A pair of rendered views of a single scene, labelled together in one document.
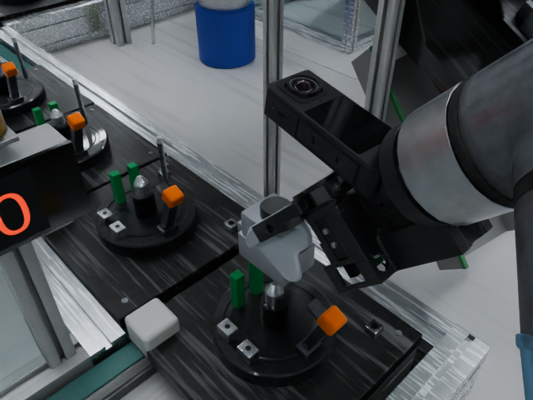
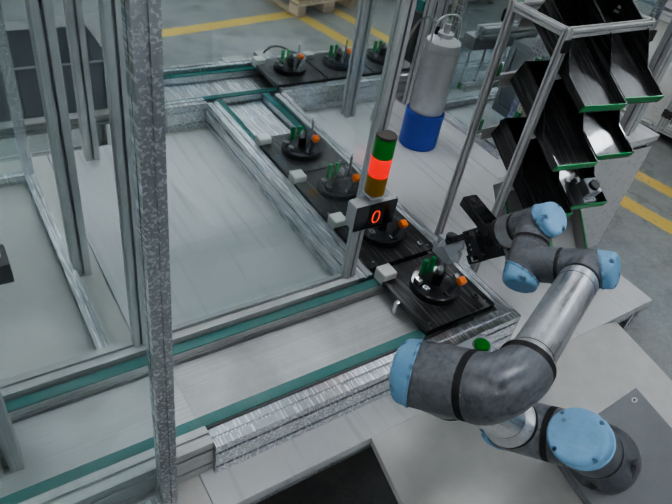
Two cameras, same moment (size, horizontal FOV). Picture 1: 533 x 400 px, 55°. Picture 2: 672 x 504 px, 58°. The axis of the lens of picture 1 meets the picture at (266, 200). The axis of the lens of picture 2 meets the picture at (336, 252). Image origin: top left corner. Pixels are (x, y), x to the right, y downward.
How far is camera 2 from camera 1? 1.13 m
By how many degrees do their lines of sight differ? 3
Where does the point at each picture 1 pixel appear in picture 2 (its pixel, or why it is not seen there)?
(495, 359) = not seen: hidden behind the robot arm
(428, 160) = (500, 228)
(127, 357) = (372, 283)
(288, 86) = (469, 199)
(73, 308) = not seen: hidden behind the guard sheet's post
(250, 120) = (427, 190)
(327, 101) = (479, 206)
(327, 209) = (472, 237)
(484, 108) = (513, 220)
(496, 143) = (513, 227)
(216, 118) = (406, 184)
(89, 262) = not seen: hidden behind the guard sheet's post
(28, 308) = (352, 250)
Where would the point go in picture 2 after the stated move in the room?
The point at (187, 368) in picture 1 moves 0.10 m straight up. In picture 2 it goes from (399, 290) to (407, 263)
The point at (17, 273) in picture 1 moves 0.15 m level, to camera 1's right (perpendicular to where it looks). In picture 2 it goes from (357, 236) to (414, 250)
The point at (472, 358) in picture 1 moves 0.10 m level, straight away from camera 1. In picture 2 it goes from (511, 317) to (531, 301)
